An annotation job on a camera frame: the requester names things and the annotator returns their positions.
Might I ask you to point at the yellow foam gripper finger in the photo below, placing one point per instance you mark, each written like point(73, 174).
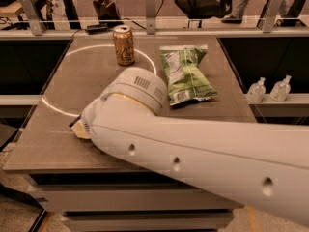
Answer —
point(79, 131)

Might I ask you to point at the blue rxbar blueberry wrapper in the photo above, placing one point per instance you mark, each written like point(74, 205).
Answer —
point(72, 123)

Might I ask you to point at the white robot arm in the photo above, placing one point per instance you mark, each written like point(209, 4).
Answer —
point(265, 166)

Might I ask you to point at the green jalapeno chip bag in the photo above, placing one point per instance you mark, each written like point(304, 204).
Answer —
point(185, 80)

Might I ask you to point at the grey cabinet upper drawer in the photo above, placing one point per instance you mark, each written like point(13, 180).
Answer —
point(116, 198)

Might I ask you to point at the grey cabinet drawer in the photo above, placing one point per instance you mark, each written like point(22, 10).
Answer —
point(147, 223)
point(116, 198)

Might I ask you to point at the gold soda can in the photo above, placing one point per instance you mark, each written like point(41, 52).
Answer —
point(124, 48)

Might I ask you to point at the black device on ledge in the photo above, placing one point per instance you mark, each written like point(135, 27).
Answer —
point(95, 29)

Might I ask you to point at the grey cabinet lower drawer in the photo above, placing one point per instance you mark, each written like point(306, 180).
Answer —
point(147, 223)

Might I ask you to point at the black office chair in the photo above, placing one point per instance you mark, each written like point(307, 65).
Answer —
point(204, 9)

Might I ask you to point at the clear sanitizer bottle left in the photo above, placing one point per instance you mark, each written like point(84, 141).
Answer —
point(256, 91)

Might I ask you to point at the clear sanitizer bottle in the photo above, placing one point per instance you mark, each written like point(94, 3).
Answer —
point(256, 91)
point(281, 89)

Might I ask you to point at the clear sanitizer bottle right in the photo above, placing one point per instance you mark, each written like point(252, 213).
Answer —
point(281, 89)

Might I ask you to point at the person legs in background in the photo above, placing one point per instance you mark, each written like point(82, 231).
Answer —
point(237, 16)

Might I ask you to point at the left metal rail bracket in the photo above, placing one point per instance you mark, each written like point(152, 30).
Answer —
point(32, 15)

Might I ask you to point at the metal rail bracket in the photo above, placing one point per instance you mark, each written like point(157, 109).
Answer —
point(267, 21)
point(32, 15)
point(150, 16)

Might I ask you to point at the middle metal rail bracket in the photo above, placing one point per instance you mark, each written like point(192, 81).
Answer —
point(150, 16)

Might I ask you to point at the right metal rail bracket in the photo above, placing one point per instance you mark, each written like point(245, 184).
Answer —
point(267, 21)

